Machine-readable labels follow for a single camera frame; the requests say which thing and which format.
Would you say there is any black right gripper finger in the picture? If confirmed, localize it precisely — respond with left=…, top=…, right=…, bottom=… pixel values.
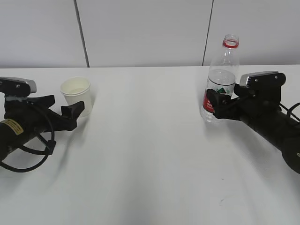
left=206, top=89, right=231, bottom=109

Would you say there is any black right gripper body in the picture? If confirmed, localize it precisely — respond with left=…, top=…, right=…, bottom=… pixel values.
left=213, top=84, right=285, bottom=122

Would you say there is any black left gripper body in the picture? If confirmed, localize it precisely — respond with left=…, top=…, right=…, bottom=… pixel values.
left=4, top=98, right=77, bottom=132

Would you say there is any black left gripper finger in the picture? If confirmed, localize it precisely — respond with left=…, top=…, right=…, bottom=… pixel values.
left=27, top=95, right=55, bottom=109
left=61, top=101, right=84, bottom=120

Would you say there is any white paper cup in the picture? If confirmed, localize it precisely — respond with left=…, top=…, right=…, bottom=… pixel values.
left=60, top=77, right=92, bottom=117

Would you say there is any clear water bottle red label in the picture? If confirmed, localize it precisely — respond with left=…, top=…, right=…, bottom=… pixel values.
left=200, top=34, right=240, bottom=124

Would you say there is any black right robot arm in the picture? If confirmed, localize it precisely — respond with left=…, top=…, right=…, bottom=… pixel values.
left=206, top=84, right=300, bottom=173

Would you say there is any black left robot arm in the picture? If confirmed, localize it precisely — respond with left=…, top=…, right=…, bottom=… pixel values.
left=0, top=95, right=84, bottom=160

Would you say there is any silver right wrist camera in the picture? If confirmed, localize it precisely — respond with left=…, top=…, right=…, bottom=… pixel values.
left=239, top=71, right=286, bottom=103

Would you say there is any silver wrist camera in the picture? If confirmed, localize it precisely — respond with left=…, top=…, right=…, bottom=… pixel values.
left=239, top=71, right=286, bottom=103
left=0, top=77, right=37, bottom=97

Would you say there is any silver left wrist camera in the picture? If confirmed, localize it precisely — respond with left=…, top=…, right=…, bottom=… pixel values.
left=0, top=77, right=37, bottom=97

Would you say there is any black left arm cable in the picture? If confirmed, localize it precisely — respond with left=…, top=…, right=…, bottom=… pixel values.
left=0, top=103, right=57, bottom=173

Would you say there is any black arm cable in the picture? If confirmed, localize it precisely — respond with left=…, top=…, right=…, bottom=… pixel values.
left=280, top=102, right=300, bottom=124
left=0, top=103, right=57, bottom=173

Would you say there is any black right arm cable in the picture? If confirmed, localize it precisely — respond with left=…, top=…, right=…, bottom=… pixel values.
left=280, top=102, right=300, bottom=124

